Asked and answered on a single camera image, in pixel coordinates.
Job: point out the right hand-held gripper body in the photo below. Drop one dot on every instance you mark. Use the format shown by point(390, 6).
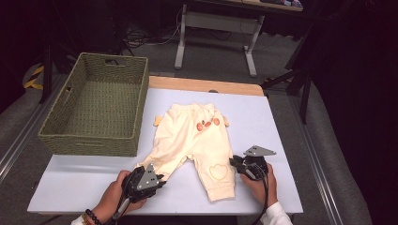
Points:
point(256, 164)

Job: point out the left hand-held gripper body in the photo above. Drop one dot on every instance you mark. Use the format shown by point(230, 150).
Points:
point(144, 184)

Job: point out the cream baby pants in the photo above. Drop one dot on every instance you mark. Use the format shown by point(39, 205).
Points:
point(191, 140)

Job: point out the green woven basket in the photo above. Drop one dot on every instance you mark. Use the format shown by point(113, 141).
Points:
point(94, 109)

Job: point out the person's right hand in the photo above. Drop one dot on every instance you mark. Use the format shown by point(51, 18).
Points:
point(263, 192)

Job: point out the person's left hand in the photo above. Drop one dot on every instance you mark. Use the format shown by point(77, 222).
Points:
point(111, 200)

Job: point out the wooden table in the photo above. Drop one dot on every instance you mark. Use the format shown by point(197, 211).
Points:
point(203, 85)

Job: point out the black tripod stand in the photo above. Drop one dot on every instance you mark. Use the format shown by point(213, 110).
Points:
point(302, 81)

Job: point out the desk with white legs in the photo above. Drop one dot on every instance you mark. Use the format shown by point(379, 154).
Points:
point(219, 23)

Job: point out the black metal stand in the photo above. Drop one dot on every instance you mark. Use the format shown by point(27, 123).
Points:
point(47, 75)

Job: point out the colourful items on desk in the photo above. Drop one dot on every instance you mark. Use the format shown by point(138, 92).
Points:
point(287, 3)

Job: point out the metal floor rail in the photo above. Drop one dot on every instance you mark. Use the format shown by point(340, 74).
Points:
point(316, 156)
point(28, 128)

